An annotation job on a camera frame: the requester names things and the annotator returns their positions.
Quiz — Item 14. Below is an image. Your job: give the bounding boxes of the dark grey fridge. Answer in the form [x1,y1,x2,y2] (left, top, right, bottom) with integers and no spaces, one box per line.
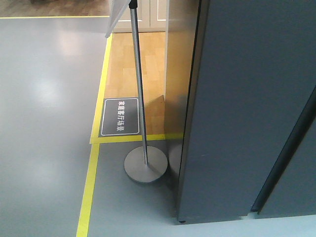
[177,0,316,223]

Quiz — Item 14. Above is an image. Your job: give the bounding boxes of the dark floor sign sticker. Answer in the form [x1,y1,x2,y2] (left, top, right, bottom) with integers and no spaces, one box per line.
[99,97,140,137]

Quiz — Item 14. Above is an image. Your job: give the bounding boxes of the silver sign stand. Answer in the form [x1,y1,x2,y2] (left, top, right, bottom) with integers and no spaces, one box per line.
[106,0,168,184]

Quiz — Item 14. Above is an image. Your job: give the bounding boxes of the yellow floor tape line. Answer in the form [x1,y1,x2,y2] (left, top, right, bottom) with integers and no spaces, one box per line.
[0,18,185,237]

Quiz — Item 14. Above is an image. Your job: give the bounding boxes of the white cabinet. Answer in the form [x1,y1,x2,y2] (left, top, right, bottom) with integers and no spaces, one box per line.
[113,0,200,34]

